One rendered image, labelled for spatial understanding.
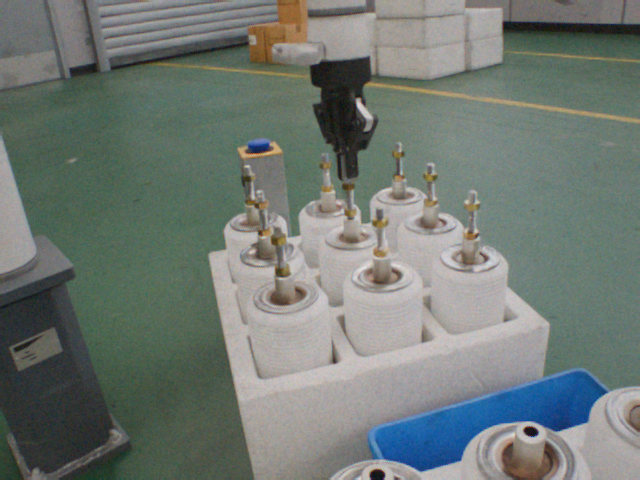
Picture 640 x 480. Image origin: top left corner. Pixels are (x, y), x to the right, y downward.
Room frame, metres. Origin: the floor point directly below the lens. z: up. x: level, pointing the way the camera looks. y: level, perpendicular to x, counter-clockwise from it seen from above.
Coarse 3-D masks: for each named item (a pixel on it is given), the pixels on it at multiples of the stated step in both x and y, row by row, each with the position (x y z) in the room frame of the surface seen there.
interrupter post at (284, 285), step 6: (276, 276) 0.56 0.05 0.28; (282, 276) 0.56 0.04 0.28; (288, 276) 0.56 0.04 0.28; (276, 282) 0.56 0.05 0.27; (282, 282) 0.55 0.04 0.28; (288, 282) 0.56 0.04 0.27; (276, 288) 0.56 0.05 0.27; (282, 288) 0.55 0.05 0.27; (288, 288) 0.56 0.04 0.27; (276, 294) 0.56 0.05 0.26; (282, 294) 0.55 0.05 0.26; (288, 294) 0.56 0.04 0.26; (294, 294) 0.56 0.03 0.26; (282, 300) 0.56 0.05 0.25; (288, 300) 0.56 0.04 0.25
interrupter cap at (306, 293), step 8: (296, 280) 0.60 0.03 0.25; (304, 280) 0.59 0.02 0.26; (264, 288) 0.58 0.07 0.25; (272, 288) 0.58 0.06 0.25; (296, 288) 0.58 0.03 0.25; (304, 288) 0.58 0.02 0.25; (312, 288) 0.57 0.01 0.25; (256, 296) 0.57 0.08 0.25; (264, 296) 0.57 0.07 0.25; (272, 296) 0.57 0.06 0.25; (296, 296) 0.56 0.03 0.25; (304, 296) 0.56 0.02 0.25; (312, 296) 0.56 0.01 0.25; (256, 304) 0.55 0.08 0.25; (264, 304) 0.55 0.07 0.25; (272, 304) 0.55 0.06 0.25; (280, 304) 0.55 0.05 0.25; (288, 304) 0.54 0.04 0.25; (296, 304) 0.54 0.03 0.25; (304, 304) 0.54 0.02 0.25; (312, 304) 0.54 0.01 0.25; (272, 312) 0.53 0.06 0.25; (280, 312) 0.53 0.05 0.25; (288, 312) 0.53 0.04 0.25
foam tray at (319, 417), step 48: (240, 336) 0.60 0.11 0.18; (336, 336) 0.58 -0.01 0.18; (432, 336) 0.57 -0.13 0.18; (480, 336) 0.55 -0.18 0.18; (528, 336) 0.55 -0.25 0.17; (240, 384) 0.50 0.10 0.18; (288, 384) 0.49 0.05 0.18; (336, 384) 0.50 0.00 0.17; (384, 384) 0.51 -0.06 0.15; (432, 384) 0.52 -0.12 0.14; (480, 384) 0.54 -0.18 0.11; (288, 432) 0.48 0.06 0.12; (336, 432) 0.50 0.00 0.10
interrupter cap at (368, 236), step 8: (328, 232) 0.73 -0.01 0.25; (336, 232) 0.72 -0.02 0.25; (360, 232) 0.72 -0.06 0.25; (368, 232) 0.71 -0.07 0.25; (376, 232) 0.71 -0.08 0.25; (328, 240) 0.70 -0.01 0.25; (336, 240) 0.70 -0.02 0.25; (344, 240) 0.70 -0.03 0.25; (360, 240) 0.70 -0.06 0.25; (368, 240) 0.69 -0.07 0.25; (376, 240) 0.69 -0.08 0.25; (336, 248) 0.68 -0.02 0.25; (344, 248) 0.67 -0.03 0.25; (352, 248) 0.67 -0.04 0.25; (360, 248) 0.67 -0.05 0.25
